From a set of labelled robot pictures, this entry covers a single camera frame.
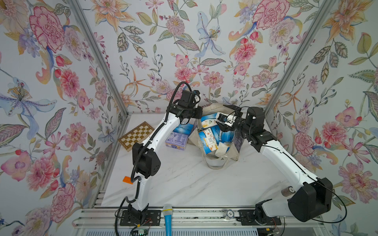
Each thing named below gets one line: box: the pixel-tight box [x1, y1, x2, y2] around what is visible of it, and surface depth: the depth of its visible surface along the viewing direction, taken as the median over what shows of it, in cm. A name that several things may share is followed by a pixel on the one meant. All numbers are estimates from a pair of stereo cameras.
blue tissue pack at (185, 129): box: [173, 122, 194, 136], surface depth 105 cm
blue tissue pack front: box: [221, 130, 235, 143], surface depth 86 cm
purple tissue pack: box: [165, 131, 189, 151], surface depth 100 cm
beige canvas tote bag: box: [188, 103, 245, 170], surface depth 86 cm
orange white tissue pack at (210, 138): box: [198, 125, 221, 155], surface depth 85 cm
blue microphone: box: [162, 203, 173, 236], surface depth 75 cm
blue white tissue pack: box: [200, 112, 219, 129], surface depth 85 cm
